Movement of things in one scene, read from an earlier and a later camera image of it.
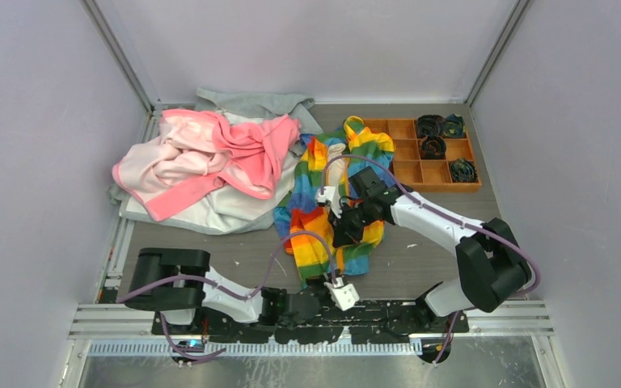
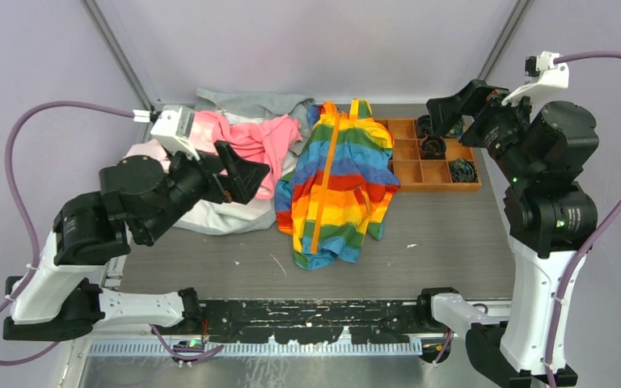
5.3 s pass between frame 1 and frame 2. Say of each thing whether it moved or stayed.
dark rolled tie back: stayed
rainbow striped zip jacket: moved
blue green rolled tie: stayed
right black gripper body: moved
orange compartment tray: stayed
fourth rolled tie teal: stayed
